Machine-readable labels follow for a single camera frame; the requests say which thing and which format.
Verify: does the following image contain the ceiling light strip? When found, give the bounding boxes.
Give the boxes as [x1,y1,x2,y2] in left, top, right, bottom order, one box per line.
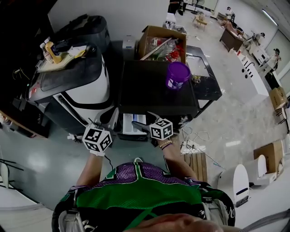
[262,9,279,26]

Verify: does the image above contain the light wooden chair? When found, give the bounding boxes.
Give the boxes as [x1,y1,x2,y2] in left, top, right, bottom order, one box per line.
[192,14,209,31]

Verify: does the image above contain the brown wooden desk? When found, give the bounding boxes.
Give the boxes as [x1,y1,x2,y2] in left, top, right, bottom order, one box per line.
[219,28,244,53]

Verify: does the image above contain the person's right forearm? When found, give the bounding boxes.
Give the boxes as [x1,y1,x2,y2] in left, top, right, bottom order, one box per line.
[158,139,198,179]

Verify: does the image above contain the large cardboard box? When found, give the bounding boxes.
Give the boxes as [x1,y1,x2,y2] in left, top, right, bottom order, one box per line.
[253,140,285,179]

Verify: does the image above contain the white counter with faucet print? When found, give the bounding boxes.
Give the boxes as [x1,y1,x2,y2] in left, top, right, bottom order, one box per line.
[234,51,270,97]

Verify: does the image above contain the white toilet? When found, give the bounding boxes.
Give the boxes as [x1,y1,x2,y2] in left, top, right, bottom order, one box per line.
[248,155,277,188]

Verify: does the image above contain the dark grey appliance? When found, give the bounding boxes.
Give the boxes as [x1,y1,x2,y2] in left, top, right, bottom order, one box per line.
[54,14,111,54]

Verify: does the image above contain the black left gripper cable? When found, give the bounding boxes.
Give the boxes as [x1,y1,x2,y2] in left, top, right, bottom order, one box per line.
[103,155,114,170]

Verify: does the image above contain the yellow bottle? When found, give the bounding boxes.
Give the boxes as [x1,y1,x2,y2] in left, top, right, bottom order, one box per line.
[44,41,62,64]

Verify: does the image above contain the open cardboard box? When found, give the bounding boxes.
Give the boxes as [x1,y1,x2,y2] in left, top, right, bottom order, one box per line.
[135,25,188,65]

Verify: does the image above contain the small white bottle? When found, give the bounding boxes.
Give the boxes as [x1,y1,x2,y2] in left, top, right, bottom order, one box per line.
[40,43,52,62]

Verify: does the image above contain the person's own face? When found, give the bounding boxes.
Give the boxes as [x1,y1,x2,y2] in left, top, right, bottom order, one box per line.
[123,213,241,232]

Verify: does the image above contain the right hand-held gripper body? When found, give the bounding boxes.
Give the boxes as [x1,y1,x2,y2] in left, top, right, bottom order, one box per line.
[149,118,174,147]

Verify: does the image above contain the small cardboard box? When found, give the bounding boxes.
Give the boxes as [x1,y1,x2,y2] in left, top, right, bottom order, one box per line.
[269,87,288,111]

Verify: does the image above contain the dark wooden cabinet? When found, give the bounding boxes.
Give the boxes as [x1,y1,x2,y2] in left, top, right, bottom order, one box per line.
[0,0,52,139]

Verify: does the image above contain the white compartment tray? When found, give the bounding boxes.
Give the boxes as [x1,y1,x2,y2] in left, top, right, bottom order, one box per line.
[117,112,149,141]

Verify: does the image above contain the beaded wrist bracelets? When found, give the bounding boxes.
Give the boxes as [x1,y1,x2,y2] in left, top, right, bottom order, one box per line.
[158,140,173,150]

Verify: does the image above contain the black frame chair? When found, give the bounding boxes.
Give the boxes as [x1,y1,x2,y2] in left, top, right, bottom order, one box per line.
[0,158,24,189]

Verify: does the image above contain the black glass-top table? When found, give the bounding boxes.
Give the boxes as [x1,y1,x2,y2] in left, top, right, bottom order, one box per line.
[185,45,223,118]

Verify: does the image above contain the grey headset cord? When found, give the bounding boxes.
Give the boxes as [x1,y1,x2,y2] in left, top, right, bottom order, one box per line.
[237,209,290,232]

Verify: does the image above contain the purple plastic bucket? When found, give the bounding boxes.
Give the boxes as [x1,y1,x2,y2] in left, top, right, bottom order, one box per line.
[165,61,191,91]

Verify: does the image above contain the wooden slat pallet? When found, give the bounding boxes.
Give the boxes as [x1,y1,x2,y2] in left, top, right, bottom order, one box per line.
[183,152,208,183]

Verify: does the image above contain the small white box device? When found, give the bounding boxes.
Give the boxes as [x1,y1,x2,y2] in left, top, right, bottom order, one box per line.
[122,34,136,62]

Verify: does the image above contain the white power strip with cables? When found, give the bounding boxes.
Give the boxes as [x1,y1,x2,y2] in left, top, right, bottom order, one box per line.
[180,130,213,155]

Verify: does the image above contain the white rounded device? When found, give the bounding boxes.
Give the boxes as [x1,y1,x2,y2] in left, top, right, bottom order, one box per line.
[218,164,251,207]

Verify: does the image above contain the person's left forearm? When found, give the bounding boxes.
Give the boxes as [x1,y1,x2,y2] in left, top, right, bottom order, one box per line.
[76,155,105,188]

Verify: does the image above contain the green and purple jersey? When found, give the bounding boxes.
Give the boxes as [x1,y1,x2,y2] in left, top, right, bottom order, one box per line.
[51,162,236,232]

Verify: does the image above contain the long wooden stick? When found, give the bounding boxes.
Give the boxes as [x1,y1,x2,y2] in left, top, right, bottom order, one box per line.
[140,37,173,61]

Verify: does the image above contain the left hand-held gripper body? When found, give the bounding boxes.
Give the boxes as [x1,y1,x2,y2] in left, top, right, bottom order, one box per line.
[82,107,120,157]

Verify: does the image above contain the white and black appliance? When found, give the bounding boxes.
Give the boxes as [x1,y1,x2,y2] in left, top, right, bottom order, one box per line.
[26,43,120,136]

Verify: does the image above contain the light wooden board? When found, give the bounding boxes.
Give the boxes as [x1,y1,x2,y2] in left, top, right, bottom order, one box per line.
[36,45,88,73]

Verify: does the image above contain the grey shoulder strap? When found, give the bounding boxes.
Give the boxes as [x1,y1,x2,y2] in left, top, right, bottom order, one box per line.
[58,208,86,232]
[201,197,229,226]

